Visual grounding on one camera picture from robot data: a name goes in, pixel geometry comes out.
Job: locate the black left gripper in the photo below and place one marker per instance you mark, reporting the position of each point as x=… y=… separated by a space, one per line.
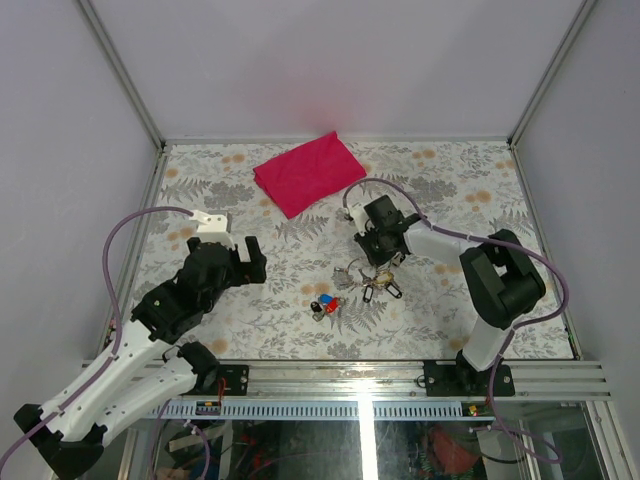
x=250 y=272

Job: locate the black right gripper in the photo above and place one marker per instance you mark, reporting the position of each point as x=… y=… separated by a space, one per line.
x=363 y=240

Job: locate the large metal keyring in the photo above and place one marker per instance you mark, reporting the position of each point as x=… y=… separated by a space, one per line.
x=353 y=274

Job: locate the yellow key tag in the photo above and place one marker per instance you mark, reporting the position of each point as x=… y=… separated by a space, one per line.
x=383 y=279

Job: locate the black key tag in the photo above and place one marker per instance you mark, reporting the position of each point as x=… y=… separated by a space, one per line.
x=393 y=289
x=367 y=294

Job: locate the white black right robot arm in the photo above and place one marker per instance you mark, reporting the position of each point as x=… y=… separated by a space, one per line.
x=502 y=281

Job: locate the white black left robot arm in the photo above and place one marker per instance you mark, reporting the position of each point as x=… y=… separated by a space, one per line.
x=146 y=365

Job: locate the floral table mat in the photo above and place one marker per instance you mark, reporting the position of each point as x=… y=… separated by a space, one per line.
x=471 y=187

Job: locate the folded pink cloth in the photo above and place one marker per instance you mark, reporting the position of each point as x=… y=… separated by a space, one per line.
x=298 y=178

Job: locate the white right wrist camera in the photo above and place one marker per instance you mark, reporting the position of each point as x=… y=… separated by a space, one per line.
x=356 y=213

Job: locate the aluminium front rail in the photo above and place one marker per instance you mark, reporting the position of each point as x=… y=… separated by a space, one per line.
x=292 y=389

